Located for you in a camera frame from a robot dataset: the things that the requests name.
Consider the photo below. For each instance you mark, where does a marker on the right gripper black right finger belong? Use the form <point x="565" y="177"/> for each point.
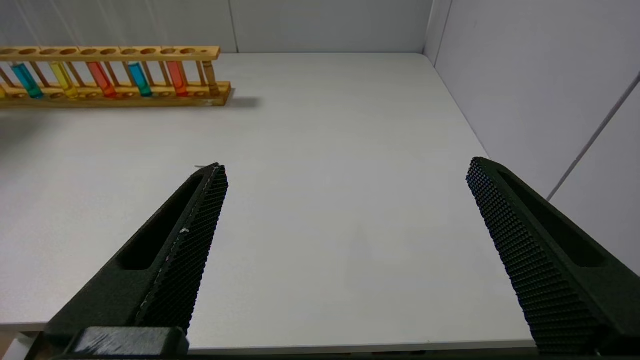
<point x="545" y="270"/>

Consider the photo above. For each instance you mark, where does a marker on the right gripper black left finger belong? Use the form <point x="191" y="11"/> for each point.
<point x="175" y="270"/>

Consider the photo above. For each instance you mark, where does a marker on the test tube with blue liquid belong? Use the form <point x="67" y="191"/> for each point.
<point x="26" y="80"/>
<point x="140" y="77"/>

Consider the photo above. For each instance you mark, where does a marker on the wooden test tube rack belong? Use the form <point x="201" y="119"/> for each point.
<point x="150" y="92"/>

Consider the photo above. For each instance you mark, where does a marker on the test tube with orange liquid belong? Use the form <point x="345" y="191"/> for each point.
<point x="101" y="79"/>
<point x="176" y="77"/>

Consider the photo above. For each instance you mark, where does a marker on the test tube with yellow liquid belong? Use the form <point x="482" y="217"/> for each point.
<point x="64" y="79"/>

